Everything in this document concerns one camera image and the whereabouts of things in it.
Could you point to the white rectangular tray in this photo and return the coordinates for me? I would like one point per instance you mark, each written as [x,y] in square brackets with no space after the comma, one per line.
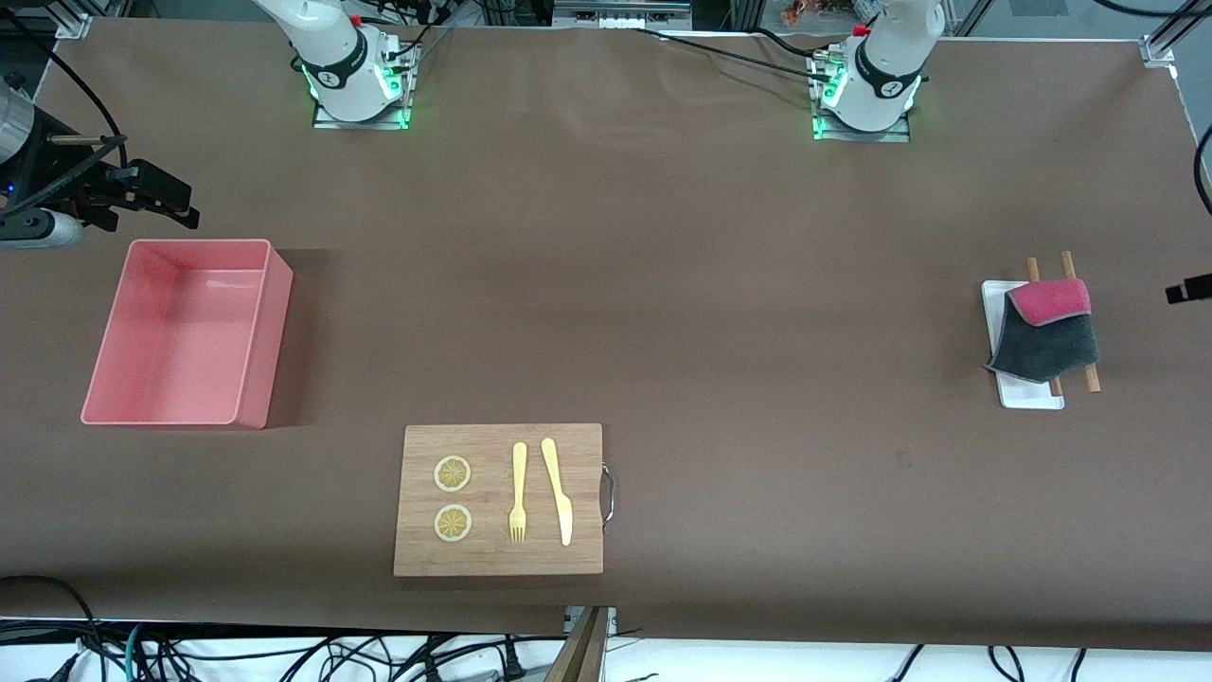
[1027,393]

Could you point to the pink and grey cloth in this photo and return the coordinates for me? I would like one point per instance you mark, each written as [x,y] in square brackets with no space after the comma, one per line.
[1046,336]

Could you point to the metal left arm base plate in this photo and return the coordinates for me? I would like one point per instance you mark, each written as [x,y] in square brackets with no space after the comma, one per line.
[862,137]

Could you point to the wooden cutting board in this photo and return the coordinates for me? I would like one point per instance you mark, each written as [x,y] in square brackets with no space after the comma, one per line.
[497,559]

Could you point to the wooden plank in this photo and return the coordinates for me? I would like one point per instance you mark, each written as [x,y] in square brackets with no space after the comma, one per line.
[579,654]

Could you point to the lemon slice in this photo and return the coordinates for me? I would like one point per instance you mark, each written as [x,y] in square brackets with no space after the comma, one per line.
[453,474]
[453,523]

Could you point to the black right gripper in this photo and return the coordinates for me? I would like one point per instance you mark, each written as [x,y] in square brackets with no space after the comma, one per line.
[59,182]

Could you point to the yellow plastic fork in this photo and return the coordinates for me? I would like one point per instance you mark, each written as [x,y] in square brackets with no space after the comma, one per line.
[518,474]

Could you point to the yellow plastic knife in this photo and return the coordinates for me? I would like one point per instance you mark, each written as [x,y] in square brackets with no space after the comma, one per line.
[561,497]

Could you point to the pink plastic bin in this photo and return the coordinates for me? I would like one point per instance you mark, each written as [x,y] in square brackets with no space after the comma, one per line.
[180,332]

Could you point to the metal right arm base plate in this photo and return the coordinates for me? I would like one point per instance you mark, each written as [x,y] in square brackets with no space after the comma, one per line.
[379,123]

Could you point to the small white bracket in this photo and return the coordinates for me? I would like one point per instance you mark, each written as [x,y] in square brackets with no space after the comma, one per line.
[611,620]

